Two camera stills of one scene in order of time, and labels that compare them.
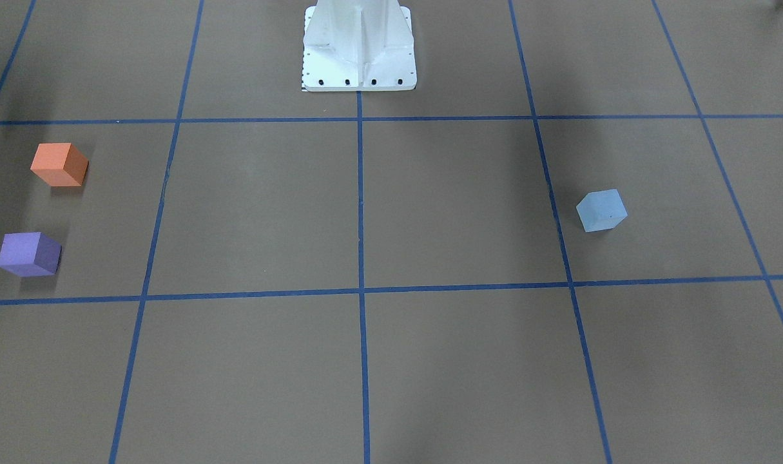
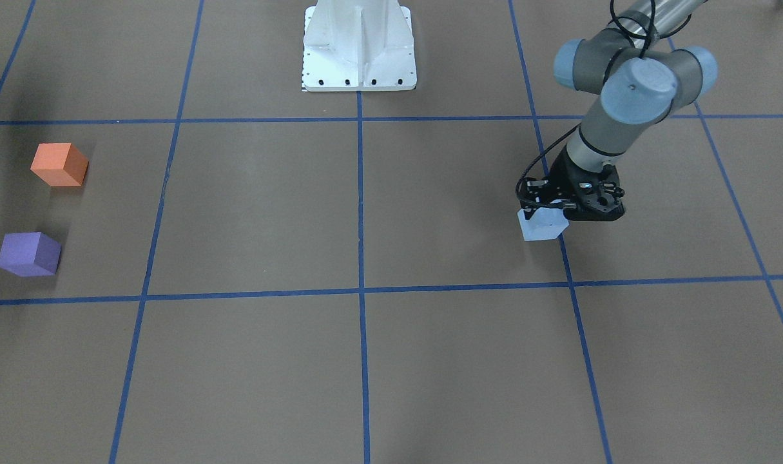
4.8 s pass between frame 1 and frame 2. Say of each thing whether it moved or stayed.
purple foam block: stayed
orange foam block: stayed
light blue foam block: moved
